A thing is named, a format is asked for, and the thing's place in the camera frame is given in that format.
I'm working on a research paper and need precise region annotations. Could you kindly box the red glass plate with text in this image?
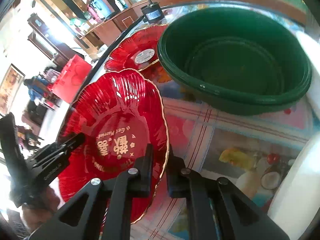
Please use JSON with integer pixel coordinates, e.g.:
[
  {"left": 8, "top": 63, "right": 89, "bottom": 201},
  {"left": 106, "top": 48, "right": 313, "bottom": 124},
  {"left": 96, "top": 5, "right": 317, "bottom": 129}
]
[{"left": 56, "top": 68, "right": 170, "bottom": 225}]

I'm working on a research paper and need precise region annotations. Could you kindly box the red glass plate with sticker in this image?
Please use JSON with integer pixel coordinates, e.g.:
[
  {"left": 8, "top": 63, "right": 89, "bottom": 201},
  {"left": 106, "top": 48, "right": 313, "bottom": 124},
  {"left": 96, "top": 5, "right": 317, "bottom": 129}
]
[{"left": 104, "top": 24, "right": 167, "bottom": 72}]

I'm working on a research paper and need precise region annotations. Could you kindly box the green plastic basin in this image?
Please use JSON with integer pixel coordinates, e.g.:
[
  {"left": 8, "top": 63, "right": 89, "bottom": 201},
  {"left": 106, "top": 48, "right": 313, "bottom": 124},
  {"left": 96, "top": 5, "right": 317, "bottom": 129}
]
[{"left": 157, "top": 7, "right": 312, "bottom": 115}]

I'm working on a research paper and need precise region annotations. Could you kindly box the operator left hand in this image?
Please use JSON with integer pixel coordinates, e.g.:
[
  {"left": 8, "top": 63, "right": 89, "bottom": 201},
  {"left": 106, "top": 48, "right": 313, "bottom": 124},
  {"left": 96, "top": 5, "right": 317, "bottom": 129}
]
[{"left": 21, "top": 187, "right": 60, "bottom": 233}]

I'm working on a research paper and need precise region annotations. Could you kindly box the fruit pattern tablecloth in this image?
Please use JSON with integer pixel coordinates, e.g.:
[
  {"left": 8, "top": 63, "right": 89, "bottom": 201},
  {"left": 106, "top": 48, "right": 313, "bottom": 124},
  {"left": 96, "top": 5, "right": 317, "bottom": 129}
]
[{"left": 150, "top": 5, "right": 319, "bottom": 239}]

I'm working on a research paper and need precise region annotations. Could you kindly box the red gift bag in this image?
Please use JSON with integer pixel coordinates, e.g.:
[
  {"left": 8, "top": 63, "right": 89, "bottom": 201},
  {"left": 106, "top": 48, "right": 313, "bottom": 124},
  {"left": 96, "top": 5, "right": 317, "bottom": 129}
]
[{"left": 51, "top": 55, "right": 92, "bottom": 103}]

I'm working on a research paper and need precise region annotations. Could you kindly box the seated person in blue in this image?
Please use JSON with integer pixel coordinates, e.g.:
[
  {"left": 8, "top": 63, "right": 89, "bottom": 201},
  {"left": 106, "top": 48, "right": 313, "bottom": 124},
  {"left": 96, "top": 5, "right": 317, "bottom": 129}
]
[{"left": 23, "top": 76, "right": 50, "bottom": 101}]

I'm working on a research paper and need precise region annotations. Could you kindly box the wooden cabinet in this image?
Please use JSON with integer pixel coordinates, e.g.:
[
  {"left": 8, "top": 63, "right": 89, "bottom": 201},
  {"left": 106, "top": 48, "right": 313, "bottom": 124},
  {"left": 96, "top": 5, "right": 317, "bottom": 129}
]
[{"left": 92, "top": 0, "right": 306, "bottom": 46}]

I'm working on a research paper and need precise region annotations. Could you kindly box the pink thermos jug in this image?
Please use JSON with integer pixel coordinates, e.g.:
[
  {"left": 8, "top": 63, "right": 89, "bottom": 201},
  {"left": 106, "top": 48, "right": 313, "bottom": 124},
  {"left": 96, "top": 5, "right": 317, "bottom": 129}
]
[{"left": 87, "top": 5, "right": 100, "bottom": 22}]

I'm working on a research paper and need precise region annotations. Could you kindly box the blue thermos jug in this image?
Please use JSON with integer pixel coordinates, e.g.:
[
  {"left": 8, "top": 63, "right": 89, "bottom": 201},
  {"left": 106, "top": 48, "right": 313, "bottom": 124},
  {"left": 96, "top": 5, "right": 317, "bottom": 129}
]
[{"left": 91, "top": 0, "right": 112, "bottom": 19}]

